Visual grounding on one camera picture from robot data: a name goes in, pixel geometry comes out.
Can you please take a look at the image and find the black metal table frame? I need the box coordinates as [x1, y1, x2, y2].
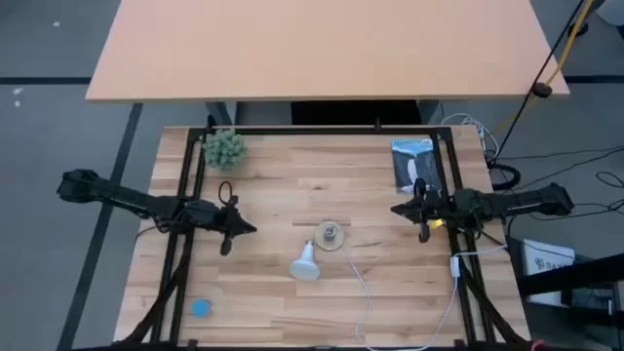
[111, 115, 537, 351]

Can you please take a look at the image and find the thin black floor cable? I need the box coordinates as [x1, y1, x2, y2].
[491, 144, 624, 165]

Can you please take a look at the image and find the white flood light bulb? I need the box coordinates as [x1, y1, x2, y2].
[289, 239, 322, 282]

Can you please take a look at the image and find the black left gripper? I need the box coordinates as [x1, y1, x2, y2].
[194, 194, 258, 256]

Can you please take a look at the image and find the black furniture bar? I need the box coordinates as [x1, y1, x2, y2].
[515, 252, 624, 351]

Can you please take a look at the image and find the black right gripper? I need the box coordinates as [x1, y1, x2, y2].
[390, 178, 459, 244]

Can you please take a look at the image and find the grey desk leg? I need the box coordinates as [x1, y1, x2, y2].
[206, 100, 236, 128]
[417, 99, 441, 126]

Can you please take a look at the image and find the white printed box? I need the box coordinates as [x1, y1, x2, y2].
[520, 238, 577, 307]

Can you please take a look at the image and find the black under-desk box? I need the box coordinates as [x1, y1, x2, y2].
[291, 99, 423, 127]

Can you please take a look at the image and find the beige wooden desk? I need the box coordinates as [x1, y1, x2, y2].
[85, 0, 570, 103]

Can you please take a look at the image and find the long black hanging cable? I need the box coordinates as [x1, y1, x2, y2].
[489, 0, 587, 165]

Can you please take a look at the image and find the white lamp power cord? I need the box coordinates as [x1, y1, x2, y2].
[340, 243, 509, 351]

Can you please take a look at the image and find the blue round disc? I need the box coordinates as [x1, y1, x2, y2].
[190, 297, 214, 320]

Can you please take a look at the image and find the black looped gripper cable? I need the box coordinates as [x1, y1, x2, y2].
[217, 180, 234, 206]

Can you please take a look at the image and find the wooden disc lamp socket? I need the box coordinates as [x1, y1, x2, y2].
[314, 219, 346, 253]

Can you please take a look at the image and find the yellow cable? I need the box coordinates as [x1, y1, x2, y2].
[491, 0, 597, 134]

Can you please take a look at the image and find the green ball plant in pot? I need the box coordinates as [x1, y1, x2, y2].
[202, 128, 249, 172]

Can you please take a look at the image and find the thick black coiled cable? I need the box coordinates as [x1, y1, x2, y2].
[487, 162, 522, 192]

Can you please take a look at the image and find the white cable bundle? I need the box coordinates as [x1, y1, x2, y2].
[441, 112, 499, 158]

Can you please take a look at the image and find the waterfall cover book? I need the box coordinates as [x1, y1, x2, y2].
[390, 137, 443, 195]

